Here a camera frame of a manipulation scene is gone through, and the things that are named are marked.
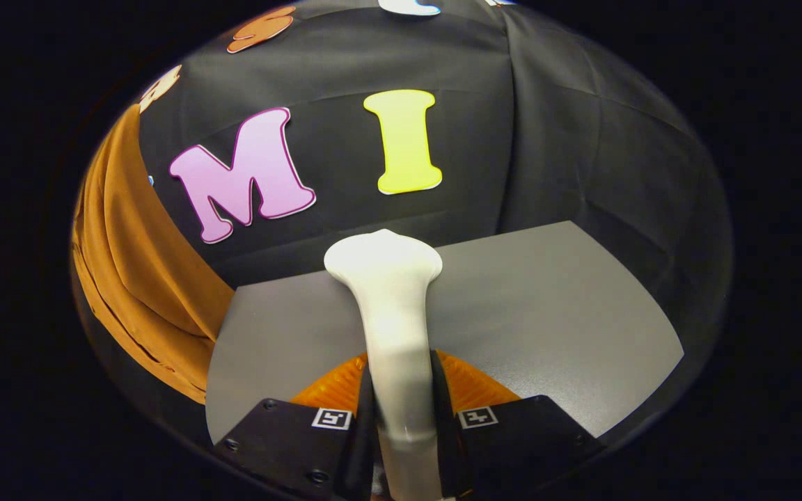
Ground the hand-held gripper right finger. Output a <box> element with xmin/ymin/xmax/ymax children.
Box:
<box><xmin>431</xmin><ymin>350</ymin><xmax>607</xmax><ymax>499</ymax></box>

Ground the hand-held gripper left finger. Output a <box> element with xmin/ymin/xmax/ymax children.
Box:
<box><xmin>213</xmin><ymin>351</ymin><xmax>378</xmax><ymax>501</ymax></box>

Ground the white garment steamer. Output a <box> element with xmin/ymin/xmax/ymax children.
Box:
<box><xmin>323</xmin><ymin>229</ymin><xmax>443</xmax><ymax>501</ymax></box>

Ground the orange button-up shirt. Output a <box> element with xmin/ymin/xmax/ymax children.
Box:
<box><xmin>70</xmin><ymin>104</ymin><xmax>235</xmax><ymax>406</ymax></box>

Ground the grey cabinet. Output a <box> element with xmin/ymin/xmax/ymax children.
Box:
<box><xmin>205</xmin><ymin>221</ymin><xmax>685</xmax><ymax>446</ymax></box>

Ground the black backdrop cloth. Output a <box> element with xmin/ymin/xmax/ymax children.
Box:
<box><xmin>70</xmin><ymin>0</ymin><xmax>733</xmax><ymax>446</ymax></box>

